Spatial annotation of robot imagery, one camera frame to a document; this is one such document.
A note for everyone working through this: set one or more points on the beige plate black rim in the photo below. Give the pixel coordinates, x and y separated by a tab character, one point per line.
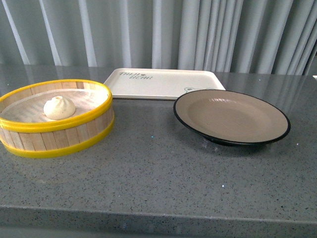
231	118

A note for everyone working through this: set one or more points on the white steamed bun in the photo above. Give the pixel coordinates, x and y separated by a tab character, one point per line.
59	107

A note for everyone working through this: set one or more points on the cream bear print tray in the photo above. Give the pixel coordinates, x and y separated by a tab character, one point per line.
161	84

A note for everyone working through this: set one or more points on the yellow rimmed bamboo steamer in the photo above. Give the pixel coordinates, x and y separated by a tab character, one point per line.
26	131

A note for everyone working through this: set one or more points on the grey pleated curtain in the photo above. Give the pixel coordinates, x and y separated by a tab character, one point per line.
245	36

